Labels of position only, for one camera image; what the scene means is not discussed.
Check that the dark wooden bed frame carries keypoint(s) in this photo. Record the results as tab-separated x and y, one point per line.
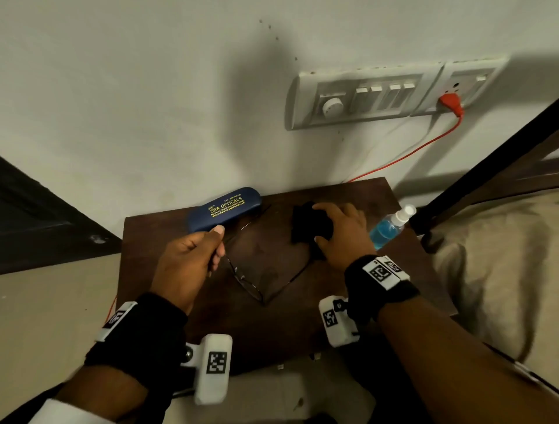
489	170

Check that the black right wristband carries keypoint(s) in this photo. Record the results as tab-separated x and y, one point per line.
362	292

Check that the white socket panel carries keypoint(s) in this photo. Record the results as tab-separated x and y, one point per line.
469	85

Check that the black wristband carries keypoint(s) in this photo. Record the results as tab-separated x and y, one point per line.
139	336
362	292

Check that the person's right thumb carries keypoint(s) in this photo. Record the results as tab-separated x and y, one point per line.
323	243

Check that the blue eyeglass case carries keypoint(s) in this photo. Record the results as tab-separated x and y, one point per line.
227	207

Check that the person's right forearm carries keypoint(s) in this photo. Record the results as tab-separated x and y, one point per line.
454	362

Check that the black cleaning cloth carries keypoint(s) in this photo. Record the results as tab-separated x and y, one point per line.
308	225

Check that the person's left hand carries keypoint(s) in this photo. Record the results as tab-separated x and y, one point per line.
183	266

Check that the person's right hand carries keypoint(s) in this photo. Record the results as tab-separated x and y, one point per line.
349	240

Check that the person's left forearm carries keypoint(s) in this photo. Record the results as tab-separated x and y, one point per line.
102	393

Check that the dark door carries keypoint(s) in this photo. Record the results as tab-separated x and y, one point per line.
39	227

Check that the blue liquid spray bottle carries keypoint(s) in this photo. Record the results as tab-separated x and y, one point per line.
386	229

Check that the person's left thumb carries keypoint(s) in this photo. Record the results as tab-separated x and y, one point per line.
209	233

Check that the white wrist marker tag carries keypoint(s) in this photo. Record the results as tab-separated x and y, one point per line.
117	319
384	271

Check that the black left wristband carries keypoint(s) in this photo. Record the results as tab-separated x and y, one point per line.
139	336

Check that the white left wrist marker tag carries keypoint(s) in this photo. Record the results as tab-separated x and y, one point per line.
117	319

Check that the beige bed sheet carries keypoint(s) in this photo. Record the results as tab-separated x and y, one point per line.
498	271

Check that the white switch panel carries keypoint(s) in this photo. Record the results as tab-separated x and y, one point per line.
362	98

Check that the white right wrist marker tag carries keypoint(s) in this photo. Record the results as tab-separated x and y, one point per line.
384	271

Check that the thin-framed eyeglasses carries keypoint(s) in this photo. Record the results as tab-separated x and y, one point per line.
251	286

